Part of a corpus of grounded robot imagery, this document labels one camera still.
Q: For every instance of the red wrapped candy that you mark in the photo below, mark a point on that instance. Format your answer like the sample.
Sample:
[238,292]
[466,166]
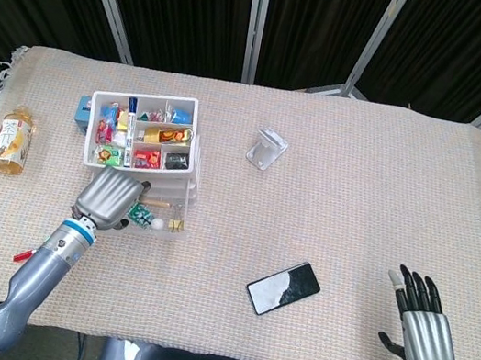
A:
[105,130]

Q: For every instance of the gold binder clip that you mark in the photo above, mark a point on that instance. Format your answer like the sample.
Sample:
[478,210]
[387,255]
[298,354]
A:
[176,223]

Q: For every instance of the small blue box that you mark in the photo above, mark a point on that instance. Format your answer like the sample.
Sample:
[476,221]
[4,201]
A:
[82,115]

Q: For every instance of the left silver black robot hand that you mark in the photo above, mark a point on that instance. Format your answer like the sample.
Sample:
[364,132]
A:
[107,196]

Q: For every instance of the red capped marker pen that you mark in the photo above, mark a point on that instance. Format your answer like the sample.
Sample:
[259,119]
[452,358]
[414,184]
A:
[24,255]

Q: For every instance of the blue capped whiteboard marker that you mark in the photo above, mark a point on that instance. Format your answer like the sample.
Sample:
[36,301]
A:
[130,123]

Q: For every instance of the small white ball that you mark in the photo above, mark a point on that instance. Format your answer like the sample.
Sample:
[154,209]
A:
[158,224]

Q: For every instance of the yellow green snack packet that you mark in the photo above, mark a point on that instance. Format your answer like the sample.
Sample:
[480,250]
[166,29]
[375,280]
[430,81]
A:
[109,155]

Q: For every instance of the clear drawer with white ball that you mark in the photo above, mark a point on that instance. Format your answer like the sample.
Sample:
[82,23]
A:
[164,213]

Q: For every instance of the yellow wrapped candy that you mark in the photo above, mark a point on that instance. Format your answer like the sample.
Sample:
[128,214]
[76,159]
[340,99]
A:
[122,122]

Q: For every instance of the black smartphone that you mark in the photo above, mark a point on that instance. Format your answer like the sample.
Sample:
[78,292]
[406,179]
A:
[282,287]

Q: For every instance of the beige woven tablecloth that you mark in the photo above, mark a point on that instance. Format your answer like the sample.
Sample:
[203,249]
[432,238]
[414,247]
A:
[309,211]

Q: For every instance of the red snack packet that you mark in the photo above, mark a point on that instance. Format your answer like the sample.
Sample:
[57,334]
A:
[147,159]

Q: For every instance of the yellow tea bottle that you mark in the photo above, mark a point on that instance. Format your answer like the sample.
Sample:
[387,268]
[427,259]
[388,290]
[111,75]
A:
[13,140]

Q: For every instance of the green patterned packet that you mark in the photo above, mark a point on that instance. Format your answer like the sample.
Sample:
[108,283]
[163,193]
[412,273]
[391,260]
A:
[140,213]

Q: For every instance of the white plastic drawer organizer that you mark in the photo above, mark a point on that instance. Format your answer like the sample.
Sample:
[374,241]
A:
[93,126]

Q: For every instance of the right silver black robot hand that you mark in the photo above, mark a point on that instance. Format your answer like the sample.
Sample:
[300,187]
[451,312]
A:
[427,339]

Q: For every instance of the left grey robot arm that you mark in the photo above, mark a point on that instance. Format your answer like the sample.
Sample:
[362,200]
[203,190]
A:
[37,275]

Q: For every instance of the white folding phone stand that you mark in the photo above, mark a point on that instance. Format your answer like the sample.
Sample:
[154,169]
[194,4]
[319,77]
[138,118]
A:
[266,149]

